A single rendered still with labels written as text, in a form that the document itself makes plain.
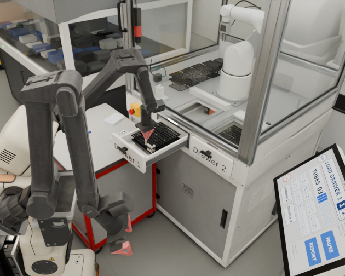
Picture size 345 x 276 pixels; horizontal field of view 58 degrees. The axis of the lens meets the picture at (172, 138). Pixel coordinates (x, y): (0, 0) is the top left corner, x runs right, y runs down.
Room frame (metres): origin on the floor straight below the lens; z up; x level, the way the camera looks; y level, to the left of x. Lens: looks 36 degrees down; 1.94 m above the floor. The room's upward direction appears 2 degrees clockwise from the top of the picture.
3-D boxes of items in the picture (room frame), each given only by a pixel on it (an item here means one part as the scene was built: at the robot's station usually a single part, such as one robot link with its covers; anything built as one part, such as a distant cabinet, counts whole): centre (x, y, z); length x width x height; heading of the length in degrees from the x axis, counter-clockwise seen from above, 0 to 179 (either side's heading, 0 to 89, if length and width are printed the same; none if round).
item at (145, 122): (1.38, 0.14, 1.06); 0.10 x 0.07 x 0.07; 134
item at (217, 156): (1.34, -0.21, 0.87); 0.29 x 0.02 x 0.11; 44
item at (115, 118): (1.84, 0.41, 0.77); 0.13 x 0.09 x 0.02; 150
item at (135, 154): (1.34, 0.24, 0.87); 0.29 x 0.02 x 0.11; 44
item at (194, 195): (1.86, -0.37, 0.40); 1.03 x 0.95 x 0.80; 44
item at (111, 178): (1.65, 0.51, 0.38); 0.62 x 0.58 x 0.76; 44
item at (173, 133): (1.48, 0.09, 0.87); 0.22 x 0.18 x 0.06; 134
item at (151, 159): (1.49, 0.09, 0.86); 0.40 x 0.26 x 0.06; 134
